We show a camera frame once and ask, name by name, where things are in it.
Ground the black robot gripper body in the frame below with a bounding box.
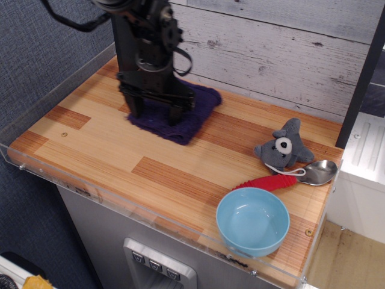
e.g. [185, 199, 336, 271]
[95, 1, 195, 110]

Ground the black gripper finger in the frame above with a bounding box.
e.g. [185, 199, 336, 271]
[168, 105, 183, 126]
[125, 94, 144, 118]

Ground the purple cloth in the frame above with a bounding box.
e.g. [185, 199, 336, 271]
[128, 81, 222, 145]

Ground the grey plush mouse toy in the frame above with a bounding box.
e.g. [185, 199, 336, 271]
[253, 118, 315, 175]

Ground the grey toy fridge cabinet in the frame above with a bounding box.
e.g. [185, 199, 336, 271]
[55, 185, 291, 289]

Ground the light blue plastic bowl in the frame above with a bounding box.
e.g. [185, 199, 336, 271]
[216, 188, 290, 258]

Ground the clear acrylic table guard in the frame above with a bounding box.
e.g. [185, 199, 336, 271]
[1, 39, 347, 288]

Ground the silver dispenser button panel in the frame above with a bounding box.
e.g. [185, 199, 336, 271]
[123, 237, 198, 289]

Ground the black and yellow object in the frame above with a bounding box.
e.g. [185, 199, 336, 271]
[1, 252, 55, 288]

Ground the white ribbed appliance block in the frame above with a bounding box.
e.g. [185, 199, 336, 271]
[327, 113, 384, 243]

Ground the black left vertical post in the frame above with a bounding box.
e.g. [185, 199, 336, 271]
[111, 14, 137, 72]

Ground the black vertical post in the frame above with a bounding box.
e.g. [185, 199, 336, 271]
[335, 7, 384, 149]
[111, 14, 137, 72]

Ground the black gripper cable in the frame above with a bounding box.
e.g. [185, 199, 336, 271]
[40, 0, 193, 77]

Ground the red handled metal spoon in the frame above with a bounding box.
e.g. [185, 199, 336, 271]
[233, 160, 338, 191]

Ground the black right vertical post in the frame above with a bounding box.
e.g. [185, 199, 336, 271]
[335, 7, 384, 149]

